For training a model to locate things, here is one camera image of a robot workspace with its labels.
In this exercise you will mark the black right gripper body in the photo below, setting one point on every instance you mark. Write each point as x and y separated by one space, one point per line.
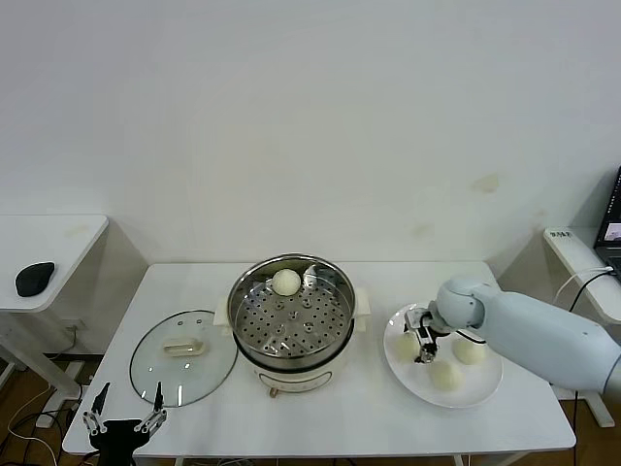
428 331

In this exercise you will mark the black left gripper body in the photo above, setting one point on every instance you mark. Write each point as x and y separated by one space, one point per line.
119 437

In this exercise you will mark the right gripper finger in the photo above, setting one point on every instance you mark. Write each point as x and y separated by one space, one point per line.
427 352

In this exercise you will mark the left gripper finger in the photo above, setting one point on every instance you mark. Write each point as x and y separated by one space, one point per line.
94 417
154 416

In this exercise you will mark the white steamed baozi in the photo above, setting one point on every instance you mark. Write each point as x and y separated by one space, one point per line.
469 353
285 282
405 349
446 377

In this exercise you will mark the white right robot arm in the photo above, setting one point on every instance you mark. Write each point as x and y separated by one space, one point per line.
533 330

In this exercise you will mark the stainless steel steamer basket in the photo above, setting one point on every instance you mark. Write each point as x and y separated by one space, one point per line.
291 320

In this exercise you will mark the white floor power adapter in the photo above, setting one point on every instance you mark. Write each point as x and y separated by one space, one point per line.
45 420

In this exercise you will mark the white round plate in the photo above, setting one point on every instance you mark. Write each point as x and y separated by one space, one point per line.
466 390

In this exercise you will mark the white electric cooking pot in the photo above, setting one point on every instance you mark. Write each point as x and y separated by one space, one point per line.
296 376

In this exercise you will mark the black computer mouse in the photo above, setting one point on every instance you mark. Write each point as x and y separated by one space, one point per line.
35 278

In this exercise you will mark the small text label sticker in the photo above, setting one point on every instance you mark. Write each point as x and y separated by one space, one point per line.
562 234

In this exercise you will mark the white side desk with laptop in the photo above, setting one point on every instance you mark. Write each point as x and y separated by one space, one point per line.
577 247

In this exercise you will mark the white side desk with mouse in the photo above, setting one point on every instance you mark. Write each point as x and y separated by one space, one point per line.
48 242

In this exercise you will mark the black laptop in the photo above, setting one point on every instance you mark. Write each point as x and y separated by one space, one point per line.
612 228

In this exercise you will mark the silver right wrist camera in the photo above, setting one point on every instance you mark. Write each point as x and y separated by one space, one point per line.
412 321

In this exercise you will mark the white wall socket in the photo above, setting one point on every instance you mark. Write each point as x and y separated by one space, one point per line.
74 324

